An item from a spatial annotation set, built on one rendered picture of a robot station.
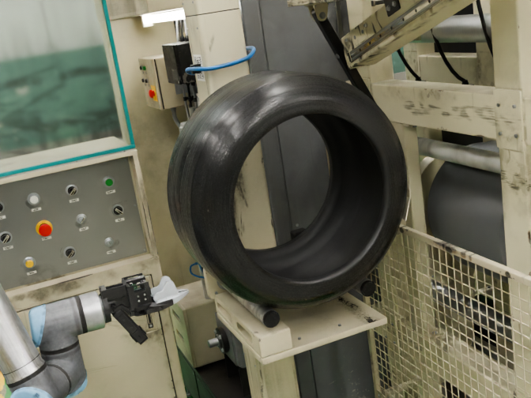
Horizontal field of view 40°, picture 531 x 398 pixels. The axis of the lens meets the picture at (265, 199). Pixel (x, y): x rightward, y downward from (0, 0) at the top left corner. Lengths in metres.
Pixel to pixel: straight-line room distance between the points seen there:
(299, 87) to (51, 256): 1.10
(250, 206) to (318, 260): 0.26
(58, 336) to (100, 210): 0.78
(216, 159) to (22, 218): 0.93
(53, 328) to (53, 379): 0.12
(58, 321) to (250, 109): 0.65
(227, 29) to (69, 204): 0.79
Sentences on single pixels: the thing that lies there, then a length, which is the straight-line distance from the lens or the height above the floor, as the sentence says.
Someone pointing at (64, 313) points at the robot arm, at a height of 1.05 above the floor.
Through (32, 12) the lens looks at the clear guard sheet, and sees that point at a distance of 2.34.
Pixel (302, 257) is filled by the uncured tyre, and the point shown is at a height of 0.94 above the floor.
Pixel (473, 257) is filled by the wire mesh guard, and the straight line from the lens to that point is 1.83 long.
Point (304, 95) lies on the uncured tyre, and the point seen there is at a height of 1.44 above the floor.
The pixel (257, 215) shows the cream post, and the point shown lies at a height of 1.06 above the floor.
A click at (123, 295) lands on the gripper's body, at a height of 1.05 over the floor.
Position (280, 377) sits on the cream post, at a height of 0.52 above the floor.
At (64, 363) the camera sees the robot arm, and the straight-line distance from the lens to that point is 1.76.
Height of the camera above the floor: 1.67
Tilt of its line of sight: 15 degrees down
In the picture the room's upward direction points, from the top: 9 degrees counter-clockwise
